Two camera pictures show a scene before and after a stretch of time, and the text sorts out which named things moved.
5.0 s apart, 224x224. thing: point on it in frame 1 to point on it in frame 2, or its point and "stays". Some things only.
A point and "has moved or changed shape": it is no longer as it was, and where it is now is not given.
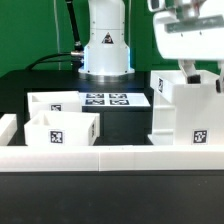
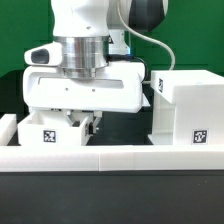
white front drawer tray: (48, 128) has moved or changed shape
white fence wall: (103, 158) stays
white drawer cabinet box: (186, 113) stays
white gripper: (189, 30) to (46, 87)
